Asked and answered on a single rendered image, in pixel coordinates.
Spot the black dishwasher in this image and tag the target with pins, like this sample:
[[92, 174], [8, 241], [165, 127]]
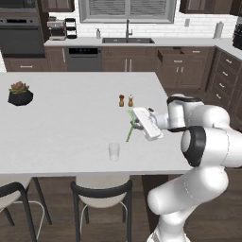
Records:
[[83, 60]]

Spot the succulent plant in black pot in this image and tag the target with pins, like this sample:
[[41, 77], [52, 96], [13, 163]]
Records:
[[20, 94]]

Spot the window with grey blinds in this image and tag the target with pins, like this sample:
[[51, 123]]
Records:
[[126, 9]]

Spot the black stool with cream seat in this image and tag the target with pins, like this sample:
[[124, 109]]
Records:
[[100, 192], [12, 195]]

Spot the grey wall socket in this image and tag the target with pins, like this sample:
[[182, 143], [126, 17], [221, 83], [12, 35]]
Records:
[[187, 22]]

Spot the silver coffee machine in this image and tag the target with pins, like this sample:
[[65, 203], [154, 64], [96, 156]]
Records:
[[56, 30]]

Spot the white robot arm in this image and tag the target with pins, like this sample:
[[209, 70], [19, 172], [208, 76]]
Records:
[[201, 186]]

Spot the brown salt mill white top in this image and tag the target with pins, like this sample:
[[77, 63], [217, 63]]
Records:
[[130, 100]]

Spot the black tiered rack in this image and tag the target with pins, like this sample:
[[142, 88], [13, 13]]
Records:
[[71, 28]]

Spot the brown drawer cupboard run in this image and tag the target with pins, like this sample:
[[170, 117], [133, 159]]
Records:
[[225, 78]]

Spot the black appliance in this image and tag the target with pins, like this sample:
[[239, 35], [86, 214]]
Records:
[[238, 33]]

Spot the brown wall cupboard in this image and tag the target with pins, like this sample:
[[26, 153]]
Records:
[[57, 4], [204, 5]]

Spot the black wall oven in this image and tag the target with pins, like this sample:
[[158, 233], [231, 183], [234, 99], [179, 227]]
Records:
[[21, 37]]

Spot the clear glass cup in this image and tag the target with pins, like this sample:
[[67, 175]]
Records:
[[114, 152]]

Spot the brown oven housing cupboard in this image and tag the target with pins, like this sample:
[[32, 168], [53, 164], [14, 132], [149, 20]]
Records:
[[25, 64]]

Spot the white soap dispenser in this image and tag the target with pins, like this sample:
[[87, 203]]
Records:
[[98, 34]]

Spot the brown pepper mill dark top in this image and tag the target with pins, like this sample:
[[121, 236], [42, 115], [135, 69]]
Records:
[[121, 100]]

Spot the dark sink basin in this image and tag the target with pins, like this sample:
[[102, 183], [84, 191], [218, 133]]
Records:
[[116, 40]]

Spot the dark grey tap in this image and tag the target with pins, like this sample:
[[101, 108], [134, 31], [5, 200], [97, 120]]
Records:
[[127, 31]]

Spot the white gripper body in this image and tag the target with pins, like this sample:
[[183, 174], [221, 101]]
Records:
[[147, 123]]

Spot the brown base cupboard run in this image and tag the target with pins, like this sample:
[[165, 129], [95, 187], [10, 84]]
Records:
[[138, 61]]

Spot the open brown drawer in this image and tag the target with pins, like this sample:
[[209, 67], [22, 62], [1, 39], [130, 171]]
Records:
[[168, 55]]

